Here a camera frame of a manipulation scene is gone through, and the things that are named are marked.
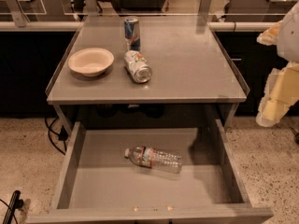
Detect white horizontal rail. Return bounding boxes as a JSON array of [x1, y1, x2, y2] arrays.
[[0, 21, 275, 32]]

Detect open grey top drawer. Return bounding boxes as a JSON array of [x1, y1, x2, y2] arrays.
[[28, 120, 273, 224]]

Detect upright blue silver can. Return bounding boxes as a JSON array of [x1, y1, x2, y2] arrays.
[[124, 16, 141, 51]]

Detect lying silver soda can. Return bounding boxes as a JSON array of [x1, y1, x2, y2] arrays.
[[124, 50, 152, 83]]

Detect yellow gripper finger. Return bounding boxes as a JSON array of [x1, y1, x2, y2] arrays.
[[257, 21, 282, 46], [256, 63, 299, 127]]

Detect grey counter cabinet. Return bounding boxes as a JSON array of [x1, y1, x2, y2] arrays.
[[45, 15, 250, 133]]

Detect black floor cables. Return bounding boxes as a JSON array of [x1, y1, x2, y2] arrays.
[[44, 117, 70, 156]]

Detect black stand bottom left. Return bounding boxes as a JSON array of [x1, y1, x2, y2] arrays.
[[0, 190, 24, 224]]

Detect white paper bowl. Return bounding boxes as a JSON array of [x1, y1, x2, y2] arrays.
[[67, 48, 114, 77]]

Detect clear plastic water bottle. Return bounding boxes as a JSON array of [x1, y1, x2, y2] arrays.
[[124, 146, 183, 174]]

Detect clear acrylic barrier panel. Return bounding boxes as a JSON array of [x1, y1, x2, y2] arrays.
[[0, 0, 298, 27]]

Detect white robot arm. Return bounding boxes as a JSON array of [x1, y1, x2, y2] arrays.
[[256, 2, 299, 127]]

